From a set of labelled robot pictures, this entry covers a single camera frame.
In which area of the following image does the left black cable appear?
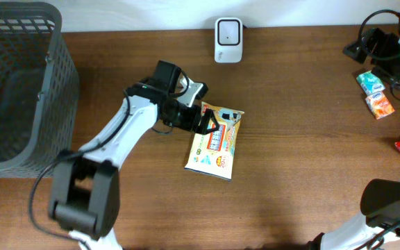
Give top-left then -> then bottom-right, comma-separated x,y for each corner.
28,69 -> 191,250

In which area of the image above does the white barcode scanner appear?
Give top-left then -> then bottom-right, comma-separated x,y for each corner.
214,17 -> 243,63

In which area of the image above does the orange tissue pack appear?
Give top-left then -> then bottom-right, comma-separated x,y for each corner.
365,92 -> 395,119

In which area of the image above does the yellow snack bag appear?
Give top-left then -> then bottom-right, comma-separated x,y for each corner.
185,102 -> 244,181

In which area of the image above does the right black cable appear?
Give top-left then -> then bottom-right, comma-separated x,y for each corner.
357,8 -> 400,103

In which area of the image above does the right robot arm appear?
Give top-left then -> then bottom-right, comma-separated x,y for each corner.
306,28 -> 400,249

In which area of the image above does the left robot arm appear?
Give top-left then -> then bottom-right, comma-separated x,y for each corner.
48,60 -> 219,249

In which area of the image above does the green tissue pack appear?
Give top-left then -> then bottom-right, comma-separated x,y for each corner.
356,71 -> 385,96

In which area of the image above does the dark grey plastic basket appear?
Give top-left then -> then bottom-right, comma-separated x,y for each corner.
0,1 -> 80,178

